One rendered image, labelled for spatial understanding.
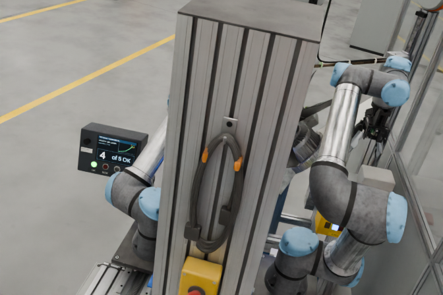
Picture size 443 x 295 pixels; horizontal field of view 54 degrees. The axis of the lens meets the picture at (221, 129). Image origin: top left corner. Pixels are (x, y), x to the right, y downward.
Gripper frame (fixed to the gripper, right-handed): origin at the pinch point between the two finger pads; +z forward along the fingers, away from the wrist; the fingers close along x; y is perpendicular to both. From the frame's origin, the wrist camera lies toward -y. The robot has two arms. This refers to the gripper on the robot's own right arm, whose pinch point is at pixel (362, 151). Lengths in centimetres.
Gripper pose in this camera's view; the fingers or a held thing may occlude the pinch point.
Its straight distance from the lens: 158.2
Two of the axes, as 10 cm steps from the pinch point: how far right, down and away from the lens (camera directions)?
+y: -1.5, 4.9, -8.6
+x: 9.8, 2.0, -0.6
